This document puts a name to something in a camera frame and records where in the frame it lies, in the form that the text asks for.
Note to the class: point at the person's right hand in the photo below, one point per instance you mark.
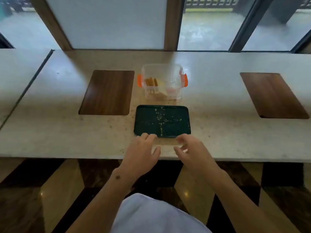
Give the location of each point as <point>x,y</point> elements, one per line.
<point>196,157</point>

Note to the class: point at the person's left hand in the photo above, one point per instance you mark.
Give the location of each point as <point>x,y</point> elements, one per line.
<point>138,157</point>

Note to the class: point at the dark green tray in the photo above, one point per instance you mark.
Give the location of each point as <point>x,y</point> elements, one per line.
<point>148,118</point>

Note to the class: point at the yellow bread slice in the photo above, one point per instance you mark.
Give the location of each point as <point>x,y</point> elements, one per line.
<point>157,82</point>
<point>150,82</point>
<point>147,82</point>
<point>154,82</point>

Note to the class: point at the clear container with orange clips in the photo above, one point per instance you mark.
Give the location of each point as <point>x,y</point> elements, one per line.
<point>170,77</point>

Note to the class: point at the person's left forearm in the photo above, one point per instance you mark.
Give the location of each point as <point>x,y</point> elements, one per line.
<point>102,206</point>

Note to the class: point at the person's right forearm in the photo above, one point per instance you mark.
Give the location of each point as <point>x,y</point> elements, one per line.
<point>240,208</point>

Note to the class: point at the white shirt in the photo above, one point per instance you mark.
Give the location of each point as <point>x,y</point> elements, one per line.
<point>155,215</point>

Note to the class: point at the brown wooden inlay panel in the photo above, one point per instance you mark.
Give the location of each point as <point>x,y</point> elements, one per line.
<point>272,94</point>
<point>107,92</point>

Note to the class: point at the dark outdoor railing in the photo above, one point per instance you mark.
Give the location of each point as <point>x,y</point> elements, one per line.
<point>306,3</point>
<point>209,1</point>

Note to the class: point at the dark outdoor pillar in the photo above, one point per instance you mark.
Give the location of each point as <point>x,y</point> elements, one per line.
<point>284,9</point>

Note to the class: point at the dark outdoor furniture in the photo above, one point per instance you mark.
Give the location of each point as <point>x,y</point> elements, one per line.
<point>19,3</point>

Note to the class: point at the teal outdoor container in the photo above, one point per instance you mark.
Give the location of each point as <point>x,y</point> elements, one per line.
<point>4,9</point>

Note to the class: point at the wooden window post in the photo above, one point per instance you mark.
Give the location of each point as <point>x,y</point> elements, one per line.
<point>173,21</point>
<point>49,21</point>

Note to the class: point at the dark metal window frame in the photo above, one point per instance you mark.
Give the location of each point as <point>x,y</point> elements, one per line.
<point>3,42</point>
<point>246,24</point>

